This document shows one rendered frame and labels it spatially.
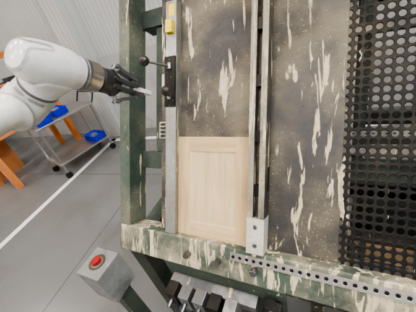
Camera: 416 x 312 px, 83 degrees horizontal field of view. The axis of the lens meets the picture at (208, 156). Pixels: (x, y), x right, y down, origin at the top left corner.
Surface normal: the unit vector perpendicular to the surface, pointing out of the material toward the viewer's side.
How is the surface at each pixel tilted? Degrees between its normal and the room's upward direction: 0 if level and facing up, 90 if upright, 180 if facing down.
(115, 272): 90
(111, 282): 90
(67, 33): 90
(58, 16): 90
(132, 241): 57
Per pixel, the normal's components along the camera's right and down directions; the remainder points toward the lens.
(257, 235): -0.44, 0.05
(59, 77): 0.68, 0.66
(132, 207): 0.90, 0.04
